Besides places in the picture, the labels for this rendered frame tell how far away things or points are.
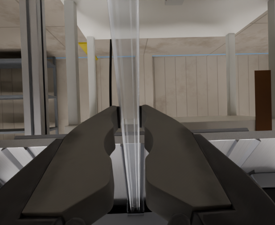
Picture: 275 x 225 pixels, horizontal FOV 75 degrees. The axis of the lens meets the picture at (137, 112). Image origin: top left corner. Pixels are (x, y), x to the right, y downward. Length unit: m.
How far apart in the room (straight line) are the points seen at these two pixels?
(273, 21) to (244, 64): 3.34
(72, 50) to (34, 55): 0.16
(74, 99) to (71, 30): 0.21
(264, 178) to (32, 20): 0.52
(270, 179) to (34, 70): 0.47
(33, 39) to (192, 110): 3.26
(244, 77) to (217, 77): 0.52
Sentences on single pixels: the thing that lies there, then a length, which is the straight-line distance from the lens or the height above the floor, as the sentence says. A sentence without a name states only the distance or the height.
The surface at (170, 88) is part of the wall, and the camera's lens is 3.47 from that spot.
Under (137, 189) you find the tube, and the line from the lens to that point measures 0.23.
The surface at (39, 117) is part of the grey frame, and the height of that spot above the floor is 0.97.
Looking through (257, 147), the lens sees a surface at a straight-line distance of 0.22.
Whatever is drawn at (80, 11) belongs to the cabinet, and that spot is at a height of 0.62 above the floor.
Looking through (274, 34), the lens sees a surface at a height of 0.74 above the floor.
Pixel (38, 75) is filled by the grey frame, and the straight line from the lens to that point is 0.48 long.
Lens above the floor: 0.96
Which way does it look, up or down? 1 degrees up
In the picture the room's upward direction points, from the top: 178 degrees clockwise
